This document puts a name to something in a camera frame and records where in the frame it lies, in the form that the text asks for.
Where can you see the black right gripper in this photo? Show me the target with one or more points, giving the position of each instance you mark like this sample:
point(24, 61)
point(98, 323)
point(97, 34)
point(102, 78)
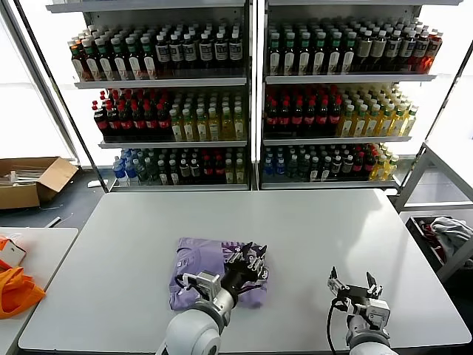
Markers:
point(353, 296)

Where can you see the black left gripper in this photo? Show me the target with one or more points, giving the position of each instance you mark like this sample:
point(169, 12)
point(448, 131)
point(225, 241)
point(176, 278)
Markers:
point(238, 277)

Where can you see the purple t-shirt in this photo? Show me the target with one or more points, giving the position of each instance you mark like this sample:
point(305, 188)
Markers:
point(196, 259)

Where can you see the black clothes bin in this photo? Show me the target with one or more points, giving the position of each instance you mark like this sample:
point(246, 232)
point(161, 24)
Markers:
point(425, 240)

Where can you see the red garment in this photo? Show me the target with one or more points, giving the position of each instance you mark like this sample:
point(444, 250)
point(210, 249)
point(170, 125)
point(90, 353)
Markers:
point(428, 229)

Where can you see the grey garment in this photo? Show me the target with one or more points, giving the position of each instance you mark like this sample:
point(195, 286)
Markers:
point(452, 236)

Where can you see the yellow juice bottle green cap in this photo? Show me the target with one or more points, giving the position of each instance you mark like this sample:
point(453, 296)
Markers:
point(202, 129)
point(398, 125)
point(360, 125)
point(214, 129)
point(239, 127)
point(410, 124)
point(227, 128)
point(347, 125)
point(373, 125)
point(386, 125)
point(189, 129)
point(177, 129)

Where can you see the cola bottle red cap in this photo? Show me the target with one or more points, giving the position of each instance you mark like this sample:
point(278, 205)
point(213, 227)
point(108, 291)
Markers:
point(322, 118)
point(163, 123)
point(113, 124)
point(126, 124)
point(335, 118)
point(100, 124)
point(297, 118)
point(309, 118)
point(285, 118)
point(272, 118)
point(151, 123)
point(139, 124)

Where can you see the small white floor object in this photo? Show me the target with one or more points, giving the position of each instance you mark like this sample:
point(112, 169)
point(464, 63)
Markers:
point(97, 183)

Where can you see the metal beverage shelving unit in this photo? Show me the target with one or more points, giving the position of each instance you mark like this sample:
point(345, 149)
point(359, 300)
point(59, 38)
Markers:
point(351, 78)
point(162, 82)

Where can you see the small grey floor strip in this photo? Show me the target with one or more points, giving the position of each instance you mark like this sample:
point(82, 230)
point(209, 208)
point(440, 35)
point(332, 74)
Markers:
point(55, 220)

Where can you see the dark tea bottle green cap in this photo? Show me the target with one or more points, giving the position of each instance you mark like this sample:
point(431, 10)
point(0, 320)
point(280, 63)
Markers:
point(150, 66)
point(349, 59)
point(274, 59)
point(135, 66)
point(305, 59)
point(335, 59)
point(289, 59)
point(320, 59)
point(120, 66)
point(106, 66)
point(91, 66)

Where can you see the dark drink bottle pale label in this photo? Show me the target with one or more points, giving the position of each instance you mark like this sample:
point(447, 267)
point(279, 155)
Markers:
point(190, 52)
point(177, 53)
point(364, 48)
point(408, 47)
point(378, 48)
point(235, 51)
point(221, 51)
point(205, 51)
point(163, 53)
point(394, 46)

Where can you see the open cardboard box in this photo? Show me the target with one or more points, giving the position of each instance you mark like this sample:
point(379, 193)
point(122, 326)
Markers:
point(22, 196)

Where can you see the white and orange carton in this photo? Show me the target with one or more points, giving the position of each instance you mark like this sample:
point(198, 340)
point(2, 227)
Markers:
point(13, 253)

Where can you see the orange fabric bag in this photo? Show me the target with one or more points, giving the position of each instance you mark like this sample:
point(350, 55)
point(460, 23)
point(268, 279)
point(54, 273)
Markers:
point(15, 292)

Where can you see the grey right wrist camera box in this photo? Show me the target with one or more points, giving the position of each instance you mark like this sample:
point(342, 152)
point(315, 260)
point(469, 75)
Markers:
point(377, 312)

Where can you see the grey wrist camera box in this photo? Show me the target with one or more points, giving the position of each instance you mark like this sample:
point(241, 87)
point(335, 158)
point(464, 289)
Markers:
point(377, 312)
point(205, 283)

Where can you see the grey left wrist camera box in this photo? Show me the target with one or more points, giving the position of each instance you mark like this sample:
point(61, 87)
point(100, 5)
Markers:
point(205, 283)

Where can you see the grey metal frame table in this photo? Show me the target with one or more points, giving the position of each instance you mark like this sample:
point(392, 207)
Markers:
point(410, 177)

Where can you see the dark metal frame post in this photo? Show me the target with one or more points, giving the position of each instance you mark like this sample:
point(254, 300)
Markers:
point(61, 97)
point(448, 95)

